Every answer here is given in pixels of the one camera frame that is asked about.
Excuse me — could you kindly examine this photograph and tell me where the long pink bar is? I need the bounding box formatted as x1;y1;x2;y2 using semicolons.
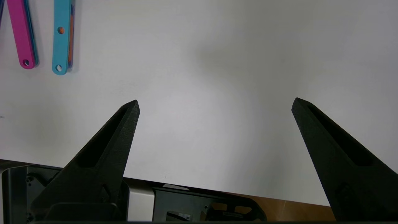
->
6;0;39;69

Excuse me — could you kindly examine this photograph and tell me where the long blue bar orange dot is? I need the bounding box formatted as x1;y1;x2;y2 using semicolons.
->
52;0;75;75

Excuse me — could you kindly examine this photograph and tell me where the black robot base chassis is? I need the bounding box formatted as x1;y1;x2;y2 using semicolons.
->
2;164;268;222

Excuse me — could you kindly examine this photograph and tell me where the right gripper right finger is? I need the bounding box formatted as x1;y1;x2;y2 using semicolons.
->
291;97;398;222

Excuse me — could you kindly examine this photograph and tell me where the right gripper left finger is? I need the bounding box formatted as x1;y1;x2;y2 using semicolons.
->
30;100;141;222

